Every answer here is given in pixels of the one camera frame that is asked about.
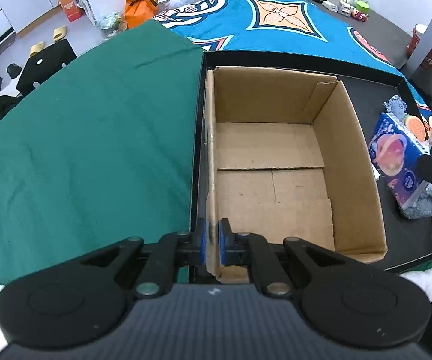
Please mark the white side desk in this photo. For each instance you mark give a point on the white side desk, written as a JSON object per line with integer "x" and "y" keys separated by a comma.
{"x": 419, "y": 50}

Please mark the blue patterned blanket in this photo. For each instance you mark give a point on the blue patterned blanket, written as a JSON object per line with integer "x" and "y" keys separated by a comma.
{"x": 283, "y": 26}

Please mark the orange round plush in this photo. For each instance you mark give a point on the orange round plush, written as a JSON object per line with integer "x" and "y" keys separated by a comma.
{"x": 416, "y": 127}

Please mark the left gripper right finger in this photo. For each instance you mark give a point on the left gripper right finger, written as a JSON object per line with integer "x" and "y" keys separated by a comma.
{"x": 350, "y": 302}

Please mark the yellow slipper right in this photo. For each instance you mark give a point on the yellow slipper right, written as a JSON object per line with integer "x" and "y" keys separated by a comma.
{"x": 59, "y": 33}

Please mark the brown cardboard box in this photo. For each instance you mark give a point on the brown cardboard box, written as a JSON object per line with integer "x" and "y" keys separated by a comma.
{"x": 286, "y": 157}

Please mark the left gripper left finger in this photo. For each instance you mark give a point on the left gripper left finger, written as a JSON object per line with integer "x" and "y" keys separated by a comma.
{"x": 79, "y": 301}

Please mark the orange carton box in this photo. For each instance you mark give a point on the orange carton box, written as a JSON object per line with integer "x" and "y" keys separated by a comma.
{"x": 72, "y": 11}

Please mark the green cloth sheet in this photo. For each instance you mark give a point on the green cloth sheet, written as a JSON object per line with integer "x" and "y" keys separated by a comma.
{"x": 102, "y": 151}

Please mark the orange bag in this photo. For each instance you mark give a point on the orange bag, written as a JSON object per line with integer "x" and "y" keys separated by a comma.
{"x": 138, "y": 11}

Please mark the grey plush mouse toy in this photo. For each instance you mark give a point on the grey plush mouse toy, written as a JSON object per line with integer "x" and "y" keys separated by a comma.
{"x": 421, "y": 207}

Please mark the grey bench mattress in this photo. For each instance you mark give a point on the grey bench mattress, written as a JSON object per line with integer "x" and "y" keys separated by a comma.
{"x": 382, "y": 34}

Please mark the black shallow tray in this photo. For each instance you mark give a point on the black shallow tray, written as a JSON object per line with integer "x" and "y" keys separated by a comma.
{"x": 410, "y": 241}

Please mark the white plastic bag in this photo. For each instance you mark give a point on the white plastic bag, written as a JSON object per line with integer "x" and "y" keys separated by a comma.
{"x": 175, "y": 4}

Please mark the green cup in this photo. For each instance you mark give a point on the green cup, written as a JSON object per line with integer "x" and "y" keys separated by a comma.
{"x": 363, "y": 6}

